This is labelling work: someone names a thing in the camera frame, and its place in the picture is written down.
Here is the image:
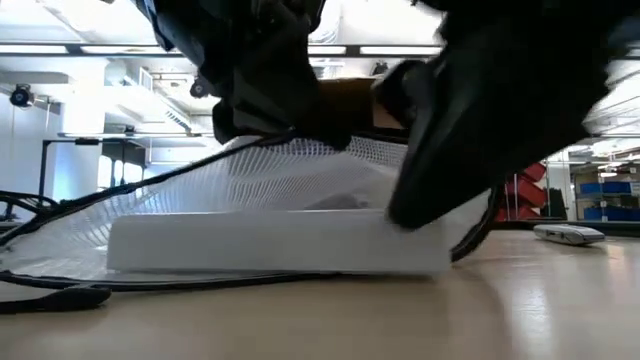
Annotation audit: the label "black ceiling-mounted camera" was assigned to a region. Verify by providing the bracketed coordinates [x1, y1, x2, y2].
[188, 74, 211, 99]
[9, 83, 34, 109]

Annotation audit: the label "white product box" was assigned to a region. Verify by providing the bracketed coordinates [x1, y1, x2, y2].
[105, 207, 452, 276]

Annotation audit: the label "grey metal utility knife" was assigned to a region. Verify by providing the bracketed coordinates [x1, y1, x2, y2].
[532, 223, 607, 247]

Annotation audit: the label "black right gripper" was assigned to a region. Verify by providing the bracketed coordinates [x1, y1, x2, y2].
[374, 0, 640, 230]

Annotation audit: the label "brown cardboard shipping box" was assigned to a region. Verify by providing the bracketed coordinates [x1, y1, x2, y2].
[319, 76, 407, 132]

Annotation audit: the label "black background stand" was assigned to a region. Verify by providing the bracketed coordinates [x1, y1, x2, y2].
[38, 137, 151, 201]

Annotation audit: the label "red stacked storage bins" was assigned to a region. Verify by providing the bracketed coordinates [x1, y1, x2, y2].
[493, 162, 549, 223]

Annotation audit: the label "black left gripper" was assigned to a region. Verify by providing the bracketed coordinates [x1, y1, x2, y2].
[134, 0, 354, 151]

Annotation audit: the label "blue storage bin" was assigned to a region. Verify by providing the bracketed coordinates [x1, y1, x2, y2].
[582, 206, 640, 222]
[579, 180, 634, 197]

